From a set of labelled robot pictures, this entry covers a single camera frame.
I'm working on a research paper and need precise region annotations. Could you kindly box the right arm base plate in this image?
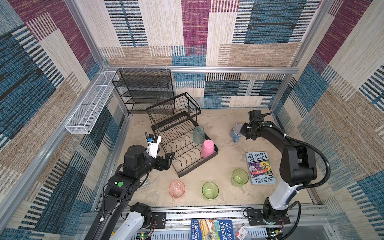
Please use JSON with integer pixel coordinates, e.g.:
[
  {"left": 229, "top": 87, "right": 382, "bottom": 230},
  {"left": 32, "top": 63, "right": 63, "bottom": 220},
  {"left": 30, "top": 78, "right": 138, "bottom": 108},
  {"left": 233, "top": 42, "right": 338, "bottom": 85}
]
[{"left": 243, "top": 208, "right": 291, "bottom": 226}]

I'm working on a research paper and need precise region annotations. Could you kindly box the blue treehouse book front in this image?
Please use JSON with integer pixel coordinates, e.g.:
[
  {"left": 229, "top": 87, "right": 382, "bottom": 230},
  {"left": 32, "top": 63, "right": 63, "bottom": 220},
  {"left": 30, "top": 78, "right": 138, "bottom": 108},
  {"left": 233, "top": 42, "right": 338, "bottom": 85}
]
[{"left": 191, "top": 219, "right": 235, "bottom": 240}]

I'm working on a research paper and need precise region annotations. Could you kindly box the white mesh wall basket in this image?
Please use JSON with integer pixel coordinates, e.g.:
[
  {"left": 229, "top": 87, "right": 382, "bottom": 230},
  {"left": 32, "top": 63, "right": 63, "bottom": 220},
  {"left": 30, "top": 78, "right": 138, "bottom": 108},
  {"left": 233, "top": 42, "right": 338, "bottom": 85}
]
[{"left": 65, "top": 72, "right": 117, "bottom": 135}]

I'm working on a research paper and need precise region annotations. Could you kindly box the green transparent glass middle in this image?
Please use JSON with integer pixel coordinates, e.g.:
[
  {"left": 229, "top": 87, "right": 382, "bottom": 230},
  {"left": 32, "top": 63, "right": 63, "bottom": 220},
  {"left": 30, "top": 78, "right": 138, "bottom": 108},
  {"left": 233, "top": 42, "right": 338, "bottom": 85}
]
[{"left": 202, "top": 182, "right": 220, "bottom": 200}]

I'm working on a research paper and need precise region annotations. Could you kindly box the treehouse book on table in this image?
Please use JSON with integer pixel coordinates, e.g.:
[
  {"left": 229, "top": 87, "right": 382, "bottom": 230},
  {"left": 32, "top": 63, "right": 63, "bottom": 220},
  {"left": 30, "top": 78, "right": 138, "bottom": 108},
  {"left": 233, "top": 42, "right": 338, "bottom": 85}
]
[{"left": 245, "top": 152, "right": 277, "bottom": 185}]

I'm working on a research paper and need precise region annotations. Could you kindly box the pink transparent glass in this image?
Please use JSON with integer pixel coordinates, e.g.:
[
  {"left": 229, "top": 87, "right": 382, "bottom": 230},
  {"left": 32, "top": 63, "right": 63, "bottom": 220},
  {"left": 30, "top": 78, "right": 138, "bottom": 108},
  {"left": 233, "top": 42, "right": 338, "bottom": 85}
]
[{"left": 169, "top": 181, "right": 186, "bottom": 198}]

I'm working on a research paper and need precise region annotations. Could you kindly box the blue ceramic mug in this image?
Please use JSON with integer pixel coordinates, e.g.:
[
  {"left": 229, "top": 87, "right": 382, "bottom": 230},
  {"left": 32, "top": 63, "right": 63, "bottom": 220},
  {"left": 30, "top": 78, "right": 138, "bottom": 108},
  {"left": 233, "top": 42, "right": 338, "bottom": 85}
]
[{"left": 230, "top": 124, "right": 243, "bottom": 143}]

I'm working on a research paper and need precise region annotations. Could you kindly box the small clear plastic packet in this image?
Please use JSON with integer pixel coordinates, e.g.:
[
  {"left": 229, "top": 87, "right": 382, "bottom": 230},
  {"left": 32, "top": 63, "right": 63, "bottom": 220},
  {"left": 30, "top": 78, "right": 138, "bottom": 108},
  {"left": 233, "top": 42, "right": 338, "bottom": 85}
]
[{"left": 234, "top": 225, "right": 252, "bottom": 240}]

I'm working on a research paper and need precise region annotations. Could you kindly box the black mesh shelf unit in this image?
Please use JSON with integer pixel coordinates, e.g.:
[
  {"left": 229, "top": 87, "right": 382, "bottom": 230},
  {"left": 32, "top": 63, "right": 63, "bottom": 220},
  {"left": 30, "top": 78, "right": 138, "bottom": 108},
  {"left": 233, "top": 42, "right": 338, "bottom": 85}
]
[{"left": 112, "top": 69, "right": 174, "bottom": 114}]

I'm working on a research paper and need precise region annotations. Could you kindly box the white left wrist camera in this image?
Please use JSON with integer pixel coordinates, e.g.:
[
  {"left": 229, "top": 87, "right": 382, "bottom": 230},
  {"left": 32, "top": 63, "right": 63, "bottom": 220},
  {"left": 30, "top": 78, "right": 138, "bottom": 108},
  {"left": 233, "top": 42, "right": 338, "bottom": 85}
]
[{"left": 146, "top": 134, "right": 162, "bottom": 159}]

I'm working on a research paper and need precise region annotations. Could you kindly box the green transparent glass right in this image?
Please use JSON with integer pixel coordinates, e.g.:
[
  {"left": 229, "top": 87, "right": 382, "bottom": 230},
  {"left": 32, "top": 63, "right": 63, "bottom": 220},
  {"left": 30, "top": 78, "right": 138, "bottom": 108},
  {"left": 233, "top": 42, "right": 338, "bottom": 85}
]
[{"left": 231, "top": 169, "right": 249, "bottom": 187}]

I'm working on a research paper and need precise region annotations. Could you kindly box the black wire dish rack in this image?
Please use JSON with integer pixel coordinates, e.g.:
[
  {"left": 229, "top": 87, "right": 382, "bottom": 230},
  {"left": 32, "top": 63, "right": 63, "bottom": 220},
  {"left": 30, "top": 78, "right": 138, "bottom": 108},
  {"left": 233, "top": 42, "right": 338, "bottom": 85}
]
[{"left": 146, "top": 92, "right": 219, "bottom": 178}]

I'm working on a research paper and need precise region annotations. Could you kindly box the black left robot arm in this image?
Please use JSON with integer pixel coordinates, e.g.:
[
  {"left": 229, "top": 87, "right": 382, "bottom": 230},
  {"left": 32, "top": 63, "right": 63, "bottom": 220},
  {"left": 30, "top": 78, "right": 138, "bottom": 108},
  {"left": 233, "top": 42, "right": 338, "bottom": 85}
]
[{"left": 85, "top": 145, "right": 175, "bottom": 240}]

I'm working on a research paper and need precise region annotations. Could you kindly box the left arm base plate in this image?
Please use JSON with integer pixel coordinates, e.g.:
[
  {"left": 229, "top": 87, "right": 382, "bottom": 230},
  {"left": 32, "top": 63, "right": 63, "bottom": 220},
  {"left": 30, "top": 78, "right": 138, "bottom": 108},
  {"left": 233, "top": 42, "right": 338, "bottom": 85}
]
[{"left": 150, "top": 212, "right": 167, "bottom": 229}]

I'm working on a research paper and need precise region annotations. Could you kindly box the green transparent glass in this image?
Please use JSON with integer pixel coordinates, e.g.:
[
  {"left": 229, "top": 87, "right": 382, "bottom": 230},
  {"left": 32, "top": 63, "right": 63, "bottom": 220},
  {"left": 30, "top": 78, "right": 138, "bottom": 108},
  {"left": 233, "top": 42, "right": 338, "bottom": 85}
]
[
  {"left": 231, "top": 169, "right": 249, "bottom": 187},
  {"left": 202, "top": 182, "right": 220, "bottom": 200}
]

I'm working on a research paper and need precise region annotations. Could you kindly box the pink plastic cup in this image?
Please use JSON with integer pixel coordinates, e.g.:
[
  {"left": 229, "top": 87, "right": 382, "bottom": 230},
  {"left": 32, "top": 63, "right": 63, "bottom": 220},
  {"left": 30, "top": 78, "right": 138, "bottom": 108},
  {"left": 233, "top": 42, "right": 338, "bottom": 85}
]
[{"left": 202, "top": 140, "right": 215, "bottom": 158}]

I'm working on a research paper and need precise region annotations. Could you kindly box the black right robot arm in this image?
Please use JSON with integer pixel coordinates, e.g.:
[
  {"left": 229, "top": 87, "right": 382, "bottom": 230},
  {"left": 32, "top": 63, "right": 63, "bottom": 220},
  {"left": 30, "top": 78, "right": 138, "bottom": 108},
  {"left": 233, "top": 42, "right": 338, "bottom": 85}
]
[{"left": 240, "top": 110, "right": 331, "bottom": 225}]

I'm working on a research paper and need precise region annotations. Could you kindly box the teal textured plastic cup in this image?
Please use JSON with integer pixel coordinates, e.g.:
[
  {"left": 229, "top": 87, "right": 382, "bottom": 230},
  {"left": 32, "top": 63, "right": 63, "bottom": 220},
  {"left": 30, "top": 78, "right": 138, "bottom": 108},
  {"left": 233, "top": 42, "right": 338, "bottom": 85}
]
[{"left": 193, "top": 126, "right": 205, "bottom": 145}]

